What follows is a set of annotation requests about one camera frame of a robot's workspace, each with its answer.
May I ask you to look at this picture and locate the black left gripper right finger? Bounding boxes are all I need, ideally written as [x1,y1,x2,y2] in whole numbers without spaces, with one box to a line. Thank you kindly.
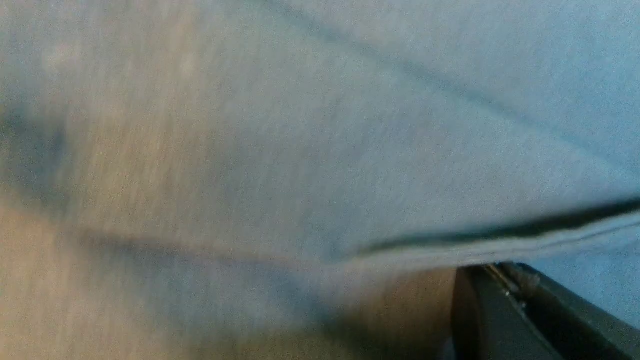
[487,262,640,360]

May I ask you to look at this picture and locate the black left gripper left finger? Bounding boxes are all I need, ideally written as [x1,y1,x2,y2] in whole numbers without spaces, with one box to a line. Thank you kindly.
[450,266,562,360]

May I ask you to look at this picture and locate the dark gray long-sleeve shirt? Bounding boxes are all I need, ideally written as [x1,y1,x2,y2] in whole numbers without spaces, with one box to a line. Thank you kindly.
[1,0,639,360]

